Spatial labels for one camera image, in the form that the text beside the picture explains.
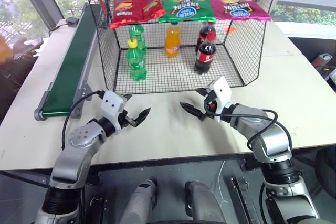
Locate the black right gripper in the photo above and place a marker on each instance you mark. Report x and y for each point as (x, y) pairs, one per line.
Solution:
(210, 107)

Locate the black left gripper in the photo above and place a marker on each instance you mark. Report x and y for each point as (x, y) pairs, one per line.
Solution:
(125, 120)

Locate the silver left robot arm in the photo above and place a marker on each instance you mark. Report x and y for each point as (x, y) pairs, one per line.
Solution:
(78, 140)

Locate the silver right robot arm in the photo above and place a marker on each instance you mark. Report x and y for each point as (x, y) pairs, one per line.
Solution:
(273, 142)

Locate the green conveyor belt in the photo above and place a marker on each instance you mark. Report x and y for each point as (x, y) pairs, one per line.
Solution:
(68, 64)

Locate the green soda bottle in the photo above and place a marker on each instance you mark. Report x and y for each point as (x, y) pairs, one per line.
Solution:
(137, 32)
(136, 61)

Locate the cola bottle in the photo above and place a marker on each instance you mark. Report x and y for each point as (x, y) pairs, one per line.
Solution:
(203, 33)
(204, 56)

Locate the orange soda bottle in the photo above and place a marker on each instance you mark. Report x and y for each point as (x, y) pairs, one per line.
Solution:
(172, 43)

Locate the small orange tape piece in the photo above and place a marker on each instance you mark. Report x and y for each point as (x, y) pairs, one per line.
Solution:
(231, 30)

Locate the green chips bag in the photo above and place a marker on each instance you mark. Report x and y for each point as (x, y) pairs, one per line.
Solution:
(186, 5)

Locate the grey rounded robot leg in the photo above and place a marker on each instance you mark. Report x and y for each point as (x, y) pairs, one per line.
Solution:
(139, 203)

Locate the red chips bag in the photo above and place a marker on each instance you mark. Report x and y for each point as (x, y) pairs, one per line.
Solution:
(134, 6)

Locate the dark rounded robot leg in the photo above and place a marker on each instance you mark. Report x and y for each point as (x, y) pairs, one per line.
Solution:
(202, 203)

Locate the pink chips bag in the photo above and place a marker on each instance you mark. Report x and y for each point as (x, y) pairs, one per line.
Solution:
(239, 6)

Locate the black power adapter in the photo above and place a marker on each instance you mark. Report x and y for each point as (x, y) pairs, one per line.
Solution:
(72, 22)

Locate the smartphone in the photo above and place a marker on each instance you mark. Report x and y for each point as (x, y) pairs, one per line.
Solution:
(29, 47)

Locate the bystander person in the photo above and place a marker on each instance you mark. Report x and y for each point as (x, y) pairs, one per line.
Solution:
(10, 77)

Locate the red and black device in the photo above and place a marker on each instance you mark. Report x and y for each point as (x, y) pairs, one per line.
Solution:
(321, 60)

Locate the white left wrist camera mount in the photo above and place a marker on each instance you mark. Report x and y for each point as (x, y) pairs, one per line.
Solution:
(111, 103)

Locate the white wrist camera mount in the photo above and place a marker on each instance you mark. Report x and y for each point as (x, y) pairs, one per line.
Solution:
(222, 90)
(111, 103)

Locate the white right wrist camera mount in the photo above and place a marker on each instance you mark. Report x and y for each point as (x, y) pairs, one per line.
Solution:
(222, 90)

